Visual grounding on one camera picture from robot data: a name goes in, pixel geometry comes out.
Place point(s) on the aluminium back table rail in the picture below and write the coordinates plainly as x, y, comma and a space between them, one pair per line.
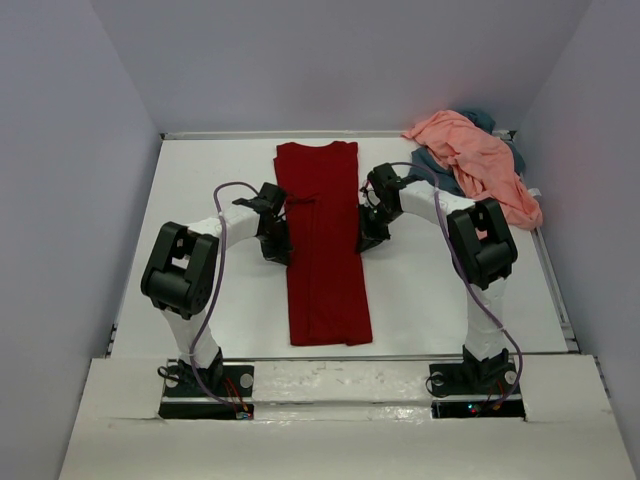
287, 134

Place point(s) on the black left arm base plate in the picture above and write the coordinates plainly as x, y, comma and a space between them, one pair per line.
182, 397

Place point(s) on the aluminium right table rail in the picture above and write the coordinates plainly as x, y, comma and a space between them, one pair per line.
555, 292

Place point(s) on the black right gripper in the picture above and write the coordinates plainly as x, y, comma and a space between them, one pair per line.
369, 236

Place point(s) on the red t shirt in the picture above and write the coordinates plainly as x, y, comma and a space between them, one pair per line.
326, 291

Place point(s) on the aluminium front table rail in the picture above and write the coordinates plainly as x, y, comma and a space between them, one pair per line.
443, 358

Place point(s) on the teal blue t shirt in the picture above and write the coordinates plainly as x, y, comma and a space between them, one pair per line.
425, 166

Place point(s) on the aluminium table rail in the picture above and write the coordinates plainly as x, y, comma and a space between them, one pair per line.
443, 358
287, 134
555, 292

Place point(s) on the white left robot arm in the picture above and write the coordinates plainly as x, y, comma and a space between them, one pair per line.
184, 273

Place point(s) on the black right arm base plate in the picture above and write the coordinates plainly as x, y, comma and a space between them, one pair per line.
453, 397

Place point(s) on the pink t shirt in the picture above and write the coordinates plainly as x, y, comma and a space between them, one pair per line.
482, 164

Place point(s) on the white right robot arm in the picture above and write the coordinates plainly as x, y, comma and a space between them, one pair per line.
483, 253

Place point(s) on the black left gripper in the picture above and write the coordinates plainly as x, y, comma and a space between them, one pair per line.
279, 254

